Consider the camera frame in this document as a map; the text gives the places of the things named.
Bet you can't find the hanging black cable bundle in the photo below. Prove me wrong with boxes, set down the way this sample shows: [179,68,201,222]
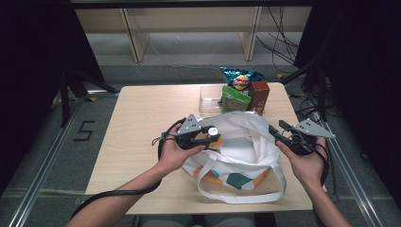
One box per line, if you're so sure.
[254,6,301,74]

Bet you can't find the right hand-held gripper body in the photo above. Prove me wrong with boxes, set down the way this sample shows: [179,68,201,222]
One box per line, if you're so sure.
[284,117,337,156]

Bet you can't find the green snack packet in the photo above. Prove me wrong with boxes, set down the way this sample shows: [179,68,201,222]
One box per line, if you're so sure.
[221,84,253,114]

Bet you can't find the thin pale floor cable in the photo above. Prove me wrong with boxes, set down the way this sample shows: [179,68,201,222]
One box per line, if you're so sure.
[148,41,221,71]

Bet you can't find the clear plastic box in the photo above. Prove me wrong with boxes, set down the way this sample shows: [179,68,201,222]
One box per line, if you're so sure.
[198,84,266,116]

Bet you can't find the white patterned tote bag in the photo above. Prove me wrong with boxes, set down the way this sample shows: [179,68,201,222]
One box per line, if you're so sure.
[181,111,288,204]

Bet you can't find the right hand-held gripper cable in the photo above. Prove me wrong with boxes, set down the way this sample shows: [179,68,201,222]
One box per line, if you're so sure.
[315,143,330,187]

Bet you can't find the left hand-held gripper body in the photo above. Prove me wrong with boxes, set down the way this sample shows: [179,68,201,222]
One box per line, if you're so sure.
[175,113,203,151]

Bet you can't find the brown carton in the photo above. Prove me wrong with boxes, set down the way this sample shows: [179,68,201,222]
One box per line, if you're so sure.
[249,79,270,115]

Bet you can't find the black tripod stand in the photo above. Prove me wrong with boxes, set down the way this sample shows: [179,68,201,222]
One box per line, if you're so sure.
[280,60,329,122]
[60,67,120,127]

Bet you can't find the person's right hand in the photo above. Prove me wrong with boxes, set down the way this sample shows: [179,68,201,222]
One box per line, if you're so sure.
[275,137,329,191]

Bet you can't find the tangled black floor cables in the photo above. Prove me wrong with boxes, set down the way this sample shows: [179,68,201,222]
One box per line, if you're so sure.
[289,91,325,124]

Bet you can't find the metal floor rail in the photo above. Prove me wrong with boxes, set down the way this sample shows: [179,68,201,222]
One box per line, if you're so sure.
[8,94,86,227]
[315,113,384,227]

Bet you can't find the orange bottle with white cap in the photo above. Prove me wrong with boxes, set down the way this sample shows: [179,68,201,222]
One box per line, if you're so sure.
[206,126,224,151]

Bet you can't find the left hand-held gripper cable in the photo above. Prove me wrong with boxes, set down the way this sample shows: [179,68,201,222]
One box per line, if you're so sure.
[70,116,187,218]

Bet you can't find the hand-held gripper cable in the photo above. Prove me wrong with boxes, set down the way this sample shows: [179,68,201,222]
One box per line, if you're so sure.
[70,116,187,218]
[315,143,330,187]

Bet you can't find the black curtain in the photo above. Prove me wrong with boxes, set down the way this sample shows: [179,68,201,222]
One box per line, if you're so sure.
[0,0,107,197]
[294,0,401,206]

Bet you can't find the person's left hand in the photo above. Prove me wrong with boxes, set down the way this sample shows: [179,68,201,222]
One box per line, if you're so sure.
[157,129,207,175]

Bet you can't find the blue chips bag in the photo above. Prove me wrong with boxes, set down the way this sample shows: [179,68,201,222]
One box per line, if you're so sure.
[219,66,265,93]

